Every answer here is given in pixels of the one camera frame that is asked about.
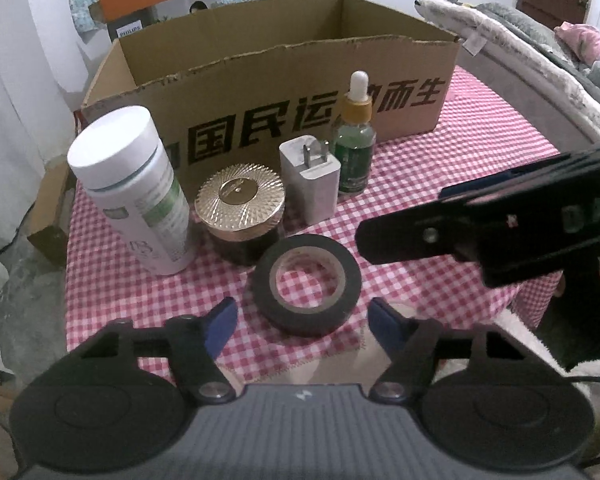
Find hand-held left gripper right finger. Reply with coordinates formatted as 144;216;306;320
367;297;528;405

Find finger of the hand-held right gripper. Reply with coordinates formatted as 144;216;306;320
439;140;600;202
355;199;486;263

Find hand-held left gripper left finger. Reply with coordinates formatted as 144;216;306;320
77;296;239;405

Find black tape roll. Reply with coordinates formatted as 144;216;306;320
252;234;363;337

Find green dropper bottle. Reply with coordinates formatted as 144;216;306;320
332;71;377;197

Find white charger plug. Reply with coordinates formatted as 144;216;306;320
279;135;342;224

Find dark jar with gold lid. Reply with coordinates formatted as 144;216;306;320
194;161;287;267

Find white supplement bottle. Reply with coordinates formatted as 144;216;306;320
67;106;198;277

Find brown cardboard box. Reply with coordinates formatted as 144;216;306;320
81;0;462;171

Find pink checkered tablecloth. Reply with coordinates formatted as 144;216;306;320
65;65;571;366

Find grey bed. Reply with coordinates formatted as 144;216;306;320
455;45;600;146

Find cream fleece clothing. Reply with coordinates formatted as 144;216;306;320
490;307;600;476

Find pink garment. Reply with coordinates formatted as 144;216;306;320
554;22;600;68

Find grey blanket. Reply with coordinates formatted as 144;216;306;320
477;2;600;106

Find white fleece blanket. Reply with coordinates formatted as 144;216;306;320
414;0;600;141

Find wooden stool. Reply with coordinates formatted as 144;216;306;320
27;160;78;271

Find white curtain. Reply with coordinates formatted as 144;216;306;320
0;0;116;376

